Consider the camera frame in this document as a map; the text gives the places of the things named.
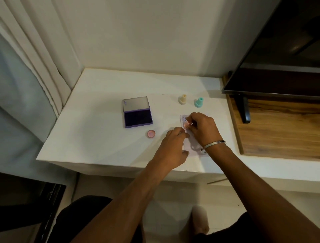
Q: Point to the person's left hand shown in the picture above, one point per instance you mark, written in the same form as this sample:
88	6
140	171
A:
170	150

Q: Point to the person's right hand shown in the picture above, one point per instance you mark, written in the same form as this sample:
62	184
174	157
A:
205	129

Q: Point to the person's left thumb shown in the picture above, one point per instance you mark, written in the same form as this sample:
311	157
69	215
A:
185	154

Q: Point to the person's right fingers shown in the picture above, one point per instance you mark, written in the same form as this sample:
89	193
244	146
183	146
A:
193	120

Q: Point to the pink round stamp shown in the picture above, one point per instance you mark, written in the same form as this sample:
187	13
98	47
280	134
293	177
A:
186	125

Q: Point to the white paper sheet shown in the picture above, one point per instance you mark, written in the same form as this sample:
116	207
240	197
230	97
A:
190	145

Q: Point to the person's left forearm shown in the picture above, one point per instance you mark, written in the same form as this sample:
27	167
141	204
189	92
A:
125	200

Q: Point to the person's right forearm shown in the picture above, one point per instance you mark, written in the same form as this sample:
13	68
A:
260	200

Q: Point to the teal stamp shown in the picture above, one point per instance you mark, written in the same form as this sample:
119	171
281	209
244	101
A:
199	103

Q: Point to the yellow stamp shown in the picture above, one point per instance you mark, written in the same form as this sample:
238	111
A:
182	100

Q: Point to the pink round stamp cap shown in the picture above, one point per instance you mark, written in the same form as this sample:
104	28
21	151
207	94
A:
151	133

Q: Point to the black television stand leg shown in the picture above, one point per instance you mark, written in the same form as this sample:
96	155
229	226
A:
243	110

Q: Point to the purple ink pad case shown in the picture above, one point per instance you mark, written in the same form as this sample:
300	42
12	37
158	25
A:
137	115

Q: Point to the person's foot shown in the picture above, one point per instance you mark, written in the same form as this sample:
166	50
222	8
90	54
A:
200	220

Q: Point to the brown wooden board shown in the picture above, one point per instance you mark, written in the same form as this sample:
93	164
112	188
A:
280	127

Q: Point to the black flat television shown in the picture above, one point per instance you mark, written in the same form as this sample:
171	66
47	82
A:
280	57

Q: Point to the black shorts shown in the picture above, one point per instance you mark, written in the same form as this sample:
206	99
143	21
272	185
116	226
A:
80	217

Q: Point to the white curtain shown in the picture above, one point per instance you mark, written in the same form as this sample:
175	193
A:
42	55

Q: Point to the black furniture piece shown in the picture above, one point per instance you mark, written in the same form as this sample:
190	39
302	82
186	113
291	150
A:
27	207

